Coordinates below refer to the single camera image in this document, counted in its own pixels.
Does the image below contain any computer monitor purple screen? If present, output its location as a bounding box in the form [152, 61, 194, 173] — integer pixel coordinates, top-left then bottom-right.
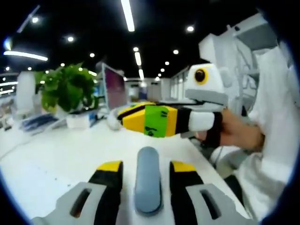
[102, 62, 128, 111]

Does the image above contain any straight ceiling light bar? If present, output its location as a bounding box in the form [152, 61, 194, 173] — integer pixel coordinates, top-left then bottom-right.
[120, 0, 135, 32]

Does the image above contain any white rounded object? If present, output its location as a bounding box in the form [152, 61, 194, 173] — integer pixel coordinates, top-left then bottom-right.
[106, 109, 122, 131]

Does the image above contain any curved ceiling light strip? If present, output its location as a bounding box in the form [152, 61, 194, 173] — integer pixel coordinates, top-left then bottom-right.
[3, 50, 49, 62]

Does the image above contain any person's right hand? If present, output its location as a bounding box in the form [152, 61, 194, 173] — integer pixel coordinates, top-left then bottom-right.
[195, 110, 265, 150]

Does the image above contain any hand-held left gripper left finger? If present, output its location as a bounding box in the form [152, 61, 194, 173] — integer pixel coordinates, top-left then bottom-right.
[31, 160, 124, 225]

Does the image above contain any white storage shelf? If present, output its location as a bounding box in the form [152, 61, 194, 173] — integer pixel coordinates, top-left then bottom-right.
[198, 13, 279, 111]

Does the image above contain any white round pillar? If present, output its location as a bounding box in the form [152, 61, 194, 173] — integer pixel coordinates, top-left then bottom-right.
[16, 71, 36, 115]

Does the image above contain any green potted plant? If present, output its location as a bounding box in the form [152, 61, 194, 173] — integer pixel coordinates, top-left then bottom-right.
[35, 63, 99, 113]

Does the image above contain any person's white shirt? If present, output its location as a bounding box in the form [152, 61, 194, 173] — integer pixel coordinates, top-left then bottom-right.
[210, 42, 297, 222]

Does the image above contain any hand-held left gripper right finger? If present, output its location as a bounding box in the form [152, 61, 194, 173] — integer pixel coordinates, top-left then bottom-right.
[170, 160, 258, 225]

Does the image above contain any stack of blue-white documents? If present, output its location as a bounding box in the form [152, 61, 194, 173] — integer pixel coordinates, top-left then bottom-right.
[18, 112, 66, 132]

